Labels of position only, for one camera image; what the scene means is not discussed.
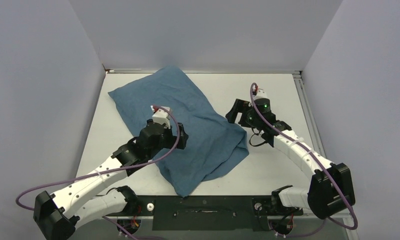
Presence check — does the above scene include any blue pillowcase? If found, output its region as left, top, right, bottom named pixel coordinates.
left=109, top=66, right=249, bottom=197

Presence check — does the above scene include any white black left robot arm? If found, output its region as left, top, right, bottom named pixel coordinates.
left=33, top=119, right=189, bottom=240

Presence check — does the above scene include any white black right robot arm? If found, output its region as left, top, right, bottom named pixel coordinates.
left=225, top=98, right=356, bottom=220

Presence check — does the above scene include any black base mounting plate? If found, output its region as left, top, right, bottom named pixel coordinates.
left=112, top=195, right=304, bottom=232

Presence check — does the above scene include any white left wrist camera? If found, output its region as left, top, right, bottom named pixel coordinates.
left=150, top=105, right=172, bottom=129

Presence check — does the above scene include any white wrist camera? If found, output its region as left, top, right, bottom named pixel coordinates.
left=150, top=105, right=172, bottom=129
left=252, top=87, right=268, bottom=101

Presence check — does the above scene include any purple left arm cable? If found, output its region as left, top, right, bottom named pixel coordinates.
left=15, top=105, right=182, bottom=212

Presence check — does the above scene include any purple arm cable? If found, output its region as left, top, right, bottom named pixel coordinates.
left=249, top=82, right=359, bottom=231
left=15, top=105, right=182, bottom=212

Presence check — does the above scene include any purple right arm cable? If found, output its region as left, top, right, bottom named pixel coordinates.
left=249, top=82, right=359, bottom=231

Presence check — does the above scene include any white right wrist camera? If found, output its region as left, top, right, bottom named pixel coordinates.
left=252, top=87, right=268, bottom=101

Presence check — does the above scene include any aluminium frame rail right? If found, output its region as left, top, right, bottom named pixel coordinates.
left=292, top=71, right=327, bottom=157

